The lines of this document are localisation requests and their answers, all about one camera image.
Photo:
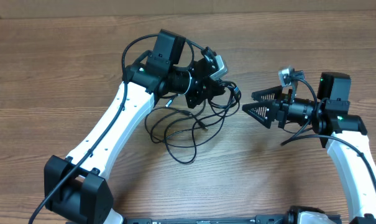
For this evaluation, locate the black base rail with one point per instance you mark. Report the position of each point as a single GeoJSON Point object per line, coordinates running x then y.
{"type": "Point", "coordinates": [291, 216]}

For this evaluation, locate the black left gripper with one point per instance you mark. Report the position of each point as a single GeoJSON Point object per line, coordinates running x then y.
{"type": "Point", "coordinates": [206, 88]}

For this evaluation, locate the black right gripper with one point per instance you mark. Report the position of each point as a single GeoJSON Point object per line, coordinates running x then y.
{"type": "Point", "coordinates": [271, 106]}

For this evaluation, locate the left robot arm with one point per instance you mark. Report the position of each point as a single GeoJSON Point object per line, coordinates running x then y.
{"type": "Point", "coordinates": [76, 187]}

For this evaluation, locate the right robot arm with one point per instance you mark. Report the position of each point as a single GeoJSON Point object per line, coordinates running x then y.
{"type": "Point", "coordinates": [326, 117]}

